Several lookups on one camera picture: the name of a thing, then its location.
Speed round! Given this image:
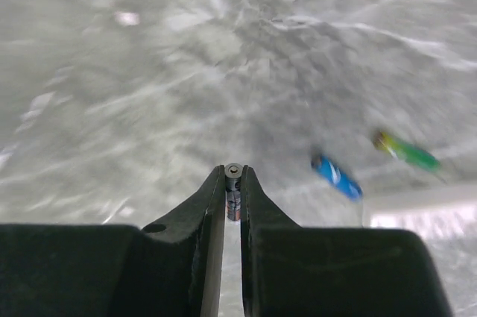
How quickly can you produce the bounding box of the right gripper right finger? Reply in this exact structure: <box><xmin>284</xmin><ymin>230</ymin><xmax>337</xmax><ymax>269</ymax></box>
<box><xmin>241</xmin><ymin>166</ymin><xmax>452</xmax><ymax>316</ymax></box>

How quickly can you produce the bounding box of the black orange AAA battery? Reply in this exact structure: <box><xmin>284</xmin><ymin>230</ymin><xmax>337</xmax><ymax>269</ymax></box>
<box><xmin>225</xmin><ymin>163</ymin><xmax>243</xmax><ymax>223</ymax></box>

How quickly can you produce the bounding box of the green AAA battery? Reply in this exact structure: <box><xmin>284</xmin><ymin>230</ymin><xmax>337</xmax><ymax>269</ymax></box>
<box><xmin>372</xmin><ymin>131</ymin><xmax>440</xmax><ymax>172</ymax></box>

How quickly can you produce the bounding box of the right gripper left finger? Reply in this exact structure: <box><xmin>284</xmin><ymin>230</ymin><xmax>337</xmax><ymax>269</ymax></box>
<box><xmin>1</xmin><ymin>166</ymin><xmax>225</xmax><ymax>316</ymax></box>

